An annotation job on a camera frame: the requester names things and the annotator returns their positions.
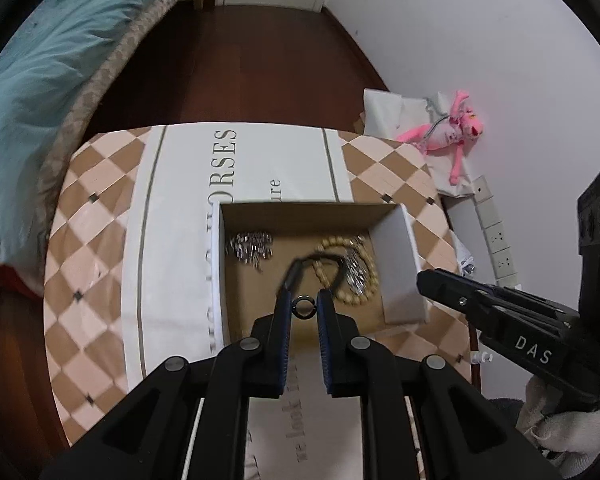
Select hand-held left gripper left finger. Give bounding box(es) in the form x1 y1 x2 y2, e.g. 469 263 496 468
39 287 301 480

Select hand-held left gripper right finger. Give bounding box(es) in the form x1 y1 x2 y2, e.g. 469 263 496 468
316 287 563 480

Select wooden bead bracelet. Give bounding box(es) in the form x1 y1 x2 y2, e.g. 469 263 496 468
312 235 381 306

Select black smartwatch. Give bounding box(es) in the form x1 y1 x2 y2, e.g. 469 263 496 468
278 252 348 293

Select cardboard box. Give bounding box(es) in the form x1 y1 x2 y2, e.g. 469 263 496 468
217 201 428 348

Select thin silver chain bracelet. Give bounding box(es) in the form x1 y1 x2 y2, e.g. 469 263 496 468
337 235 373 296

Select thick silver chain bracelet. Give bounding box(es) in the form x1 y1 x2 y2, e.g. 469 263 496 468
225 230 275 272

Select person's right hand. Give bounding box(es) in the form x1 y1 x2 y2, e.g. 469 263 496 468
517 375 600 478

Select crumpled white cloth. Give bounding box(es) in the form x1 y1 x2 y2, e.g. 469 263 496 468
452 232 481 276

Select white power strip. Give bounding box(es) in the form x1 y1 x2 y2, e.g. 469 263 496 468
472 175 523 288

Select checkered printed tablecloth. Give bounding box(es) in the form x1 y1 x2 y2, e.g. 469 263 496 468
44 122 481 480

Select pink plush toy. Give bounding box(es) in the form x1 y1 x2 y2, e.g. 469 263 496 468
395 90 483 185

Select blue blanket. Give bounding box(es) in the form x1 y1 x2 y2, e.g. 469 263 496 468
0 0 181 266

